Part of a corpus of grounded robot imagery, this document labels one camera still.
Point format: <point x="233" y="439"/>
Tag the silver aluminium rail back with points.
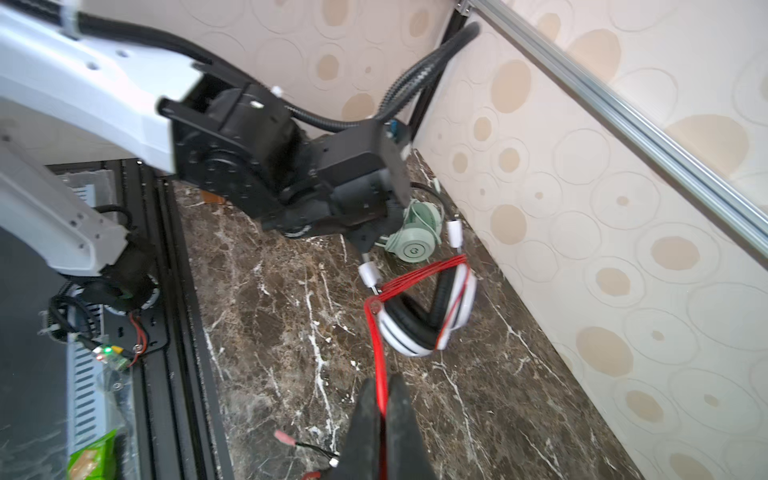
<point x="743" y="222"/>

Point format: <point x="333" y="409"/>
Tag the white black red-cable headphones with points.
<point x="415" y="314"/>

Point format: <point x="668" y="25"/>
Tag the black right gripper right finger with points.
<point x="406" y="455"/>

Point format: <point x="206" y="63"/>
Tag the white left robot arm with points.
<point x="184" y="111"/>

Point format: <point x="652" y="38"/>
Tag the green snack packet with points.
<point x="96" y="461"/>

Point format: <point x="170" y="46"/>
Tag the brown small object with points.
<point x="210" y="198"/>

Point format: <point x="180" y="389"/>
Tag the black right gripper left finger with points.
<point x="361" y="453"/>

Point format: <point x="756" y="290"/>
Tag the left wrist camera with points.
<point x="364" y="164"/>

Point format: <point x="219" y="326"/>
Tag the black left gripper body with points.
<point x="361" y="210"/>

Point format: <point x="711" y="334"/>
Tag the mint green headphones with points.
<point x="419" y="235"/>

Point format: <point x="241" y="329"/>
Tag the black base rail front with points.
<point x="165" y="408"/>

